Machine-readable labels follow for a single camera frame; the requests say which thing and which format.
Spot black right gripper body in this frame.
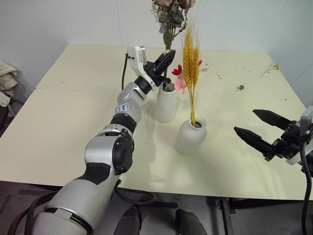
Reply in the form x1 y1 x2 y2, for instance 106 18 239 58
263 120 307 162

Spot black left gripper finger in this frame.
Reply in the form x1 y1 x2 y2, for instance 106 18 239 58
159 49 177 76
153 50 171 71

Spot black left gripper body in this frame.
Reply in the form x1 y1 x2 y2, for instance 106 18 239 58
143 61 172 87

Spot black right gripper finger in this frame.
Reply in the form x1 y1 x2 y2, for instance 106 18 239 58
233 126 276 158
252 109 292 130

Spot dried pink rose bouquet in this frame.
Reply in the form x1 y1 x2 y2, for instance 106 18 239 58
150 0 197 87

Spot red and pink small flowers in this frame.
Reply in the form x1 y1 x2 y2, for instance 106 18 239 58
171 59 203 95

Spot yellow wheat bouquet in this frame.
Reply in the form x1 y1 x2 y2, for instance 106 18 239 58
182 9 204 128

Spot tall white ceramic vase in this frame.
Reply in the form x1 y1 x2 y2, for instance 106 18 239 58
153 82 180 123

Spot loose dried yellow twig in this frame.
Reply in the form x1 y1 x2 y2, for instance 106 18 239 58
259 63 280 79

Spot squat white ceramic vase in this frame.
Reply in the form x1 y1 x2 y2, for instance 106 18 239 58
175 117 208 156

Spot dark rounded shape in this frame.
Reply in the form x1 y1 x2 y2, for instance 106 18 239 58
116 206 143 235
175 208 209 235

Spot beige cloth bundle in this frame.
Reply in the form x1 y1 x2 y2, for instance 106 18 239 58
0 58 20 108

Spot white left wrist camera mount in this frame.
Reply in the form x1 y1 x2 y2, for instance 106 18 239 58
126 45 157 92

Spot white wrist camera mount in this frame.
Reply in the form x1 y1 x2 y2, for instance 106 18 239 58
126 45 157 92
286 105 313 166

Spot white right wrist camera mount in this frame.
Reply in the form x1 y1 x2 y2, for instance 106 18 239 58
286 105 313 166

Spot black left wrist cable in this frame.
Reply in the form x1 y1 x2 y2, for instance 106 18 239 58
121 52 131 92

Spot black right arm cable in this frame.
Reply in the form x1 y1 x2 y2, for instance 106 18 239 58
299 138 313 235

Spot black metal table frame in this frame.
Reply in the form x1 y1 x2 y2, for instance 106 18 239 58
214 197 238 235

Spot black cable under left arm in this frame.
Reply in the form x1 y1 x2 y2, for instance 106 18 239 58
113 179 157 205

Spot black left shoulder cable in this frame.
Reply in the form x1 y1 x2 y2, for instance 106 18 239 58
0 190 60 235

